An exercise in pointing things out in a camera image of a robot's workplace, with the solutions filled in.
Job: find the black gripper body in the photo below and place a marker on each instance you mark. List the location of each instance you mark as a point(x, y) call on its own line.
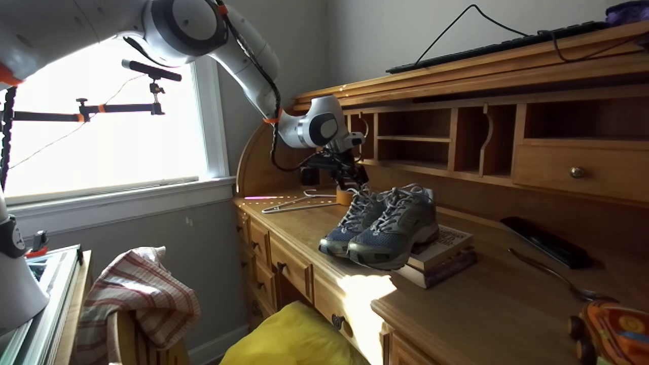
point(342, 159)

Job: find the orange tape roll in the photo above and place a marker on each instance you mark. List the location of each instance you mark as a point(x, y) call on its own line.
point(343, 197)

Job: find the black clamp arm orange joints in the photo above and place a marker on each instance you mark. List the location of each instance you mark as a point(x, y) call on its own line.
point(102, 108)

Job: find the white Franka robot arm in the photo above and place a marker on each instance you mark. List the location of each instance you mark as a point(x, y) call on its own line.
point(251, 62)

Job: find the small wooden drawer brass knob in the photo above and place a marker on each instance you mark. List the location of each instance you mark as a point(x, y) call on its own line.
point(609, 168)

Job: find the blue grey sneaker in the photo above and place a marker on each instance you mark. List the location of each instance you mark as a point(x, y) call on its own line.
point(352, 225)
point(398, 230)

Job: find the hardcover book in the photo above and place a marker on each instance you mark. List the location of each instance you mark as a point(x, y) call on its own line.
point(447, 246)
point(433, 274)

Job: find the yellow cushion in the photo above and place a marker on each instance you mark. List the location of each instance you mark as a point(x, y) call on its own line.
point(291, 336)

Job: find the wooden roll-top desk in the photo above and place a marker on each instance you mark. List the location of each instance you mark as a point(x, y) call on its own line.
point(473, 317)

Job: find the black keyboard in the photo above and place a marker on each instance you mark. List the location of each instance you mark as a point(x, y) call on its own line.
point(500, 45)

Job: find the black remote control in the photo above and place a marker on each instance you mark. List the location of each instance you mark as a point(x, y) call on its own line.
point(548, 241)

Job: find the dark metal utensil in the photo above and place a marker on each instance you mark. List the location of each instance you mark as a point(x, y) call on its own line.
point(560, 275)

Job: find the striped cloth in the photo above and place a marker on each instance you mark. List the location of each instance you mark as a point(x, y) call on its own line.
point(135, 290)

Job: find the wooden chair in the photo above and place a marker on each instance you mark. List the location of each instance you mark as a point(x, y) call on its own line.
point(133, 344)

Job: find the orange toy car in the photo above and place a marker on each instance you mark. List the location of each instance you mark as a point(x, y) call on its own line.
point(615, 334)

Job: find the metal-edged cart table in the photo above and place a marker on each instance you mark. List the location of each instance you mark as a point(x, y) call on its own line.
point(62, 304)

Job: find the purple object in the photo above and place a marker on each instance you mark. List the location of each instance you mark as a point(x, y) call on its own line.
point(630, 13)

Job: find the small red black clamp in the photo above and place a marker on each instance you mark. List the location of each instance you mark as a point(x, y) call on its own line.
point(37, 244)

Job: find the black stereo camera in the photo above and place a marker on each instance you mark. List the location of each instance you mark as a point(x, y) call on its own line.
point(152, 69)

